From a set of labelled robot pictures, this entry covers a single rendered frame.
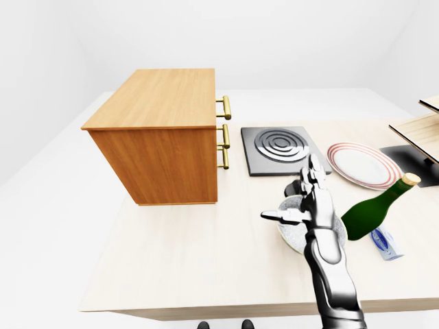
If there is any wooden cabinet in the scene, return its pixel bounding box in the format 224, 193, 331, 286
80, 68, 220, 207

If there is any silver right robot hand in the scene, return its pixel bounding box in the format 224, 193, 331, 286
260, 153, 336, 237

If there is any green wine bottle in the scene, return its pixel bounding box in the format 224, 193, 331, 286
340, 172, 423, 242

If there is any round black stove knob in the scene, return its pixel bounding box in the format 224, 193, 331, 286
283, 179, 303, 198

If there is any blue and white box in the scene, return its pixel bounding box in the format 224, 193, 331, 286
369, 226, 405, 263

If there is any patterned grey bowl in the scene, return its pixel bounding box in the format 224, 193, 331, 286
276, 195, 348, 256

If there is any flat dark stove plate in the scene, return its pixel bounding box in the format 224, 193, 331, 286
240, 125, 333, 178

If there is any white plate with red rings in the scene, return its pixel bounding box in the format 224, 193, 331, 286
326, 141, 406, 192

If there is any brass drawer handle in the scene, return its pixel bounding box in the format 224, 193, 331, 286
216, 145, 230, 171
216, 123, 230, 149
215, 95, 233, 121

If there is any wooden two-tier rack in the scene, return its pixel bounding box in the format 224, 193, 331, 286
380, 97, 439, 188

